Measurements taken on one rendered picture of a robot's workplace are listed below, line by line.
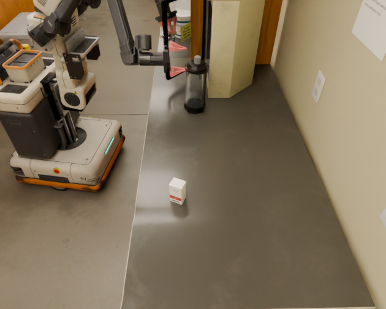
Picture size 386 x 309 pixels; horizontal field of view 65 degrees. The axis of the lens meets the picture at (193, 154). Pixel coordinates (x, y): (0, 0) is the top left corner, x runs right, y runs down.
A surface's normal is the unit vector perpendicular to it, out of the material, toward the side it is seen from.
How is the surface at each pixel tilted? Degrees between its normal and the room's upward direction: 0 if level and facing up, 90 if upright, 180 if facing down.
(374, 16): 90
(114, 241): 0
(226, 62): 90
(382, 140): 90
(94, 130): 0
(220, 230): 0
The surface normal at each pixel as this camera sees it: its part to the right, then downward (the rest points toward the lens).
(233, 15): 0.02, 0.69
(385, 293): -1.00, 0.01
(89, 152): 0.01, -0.73
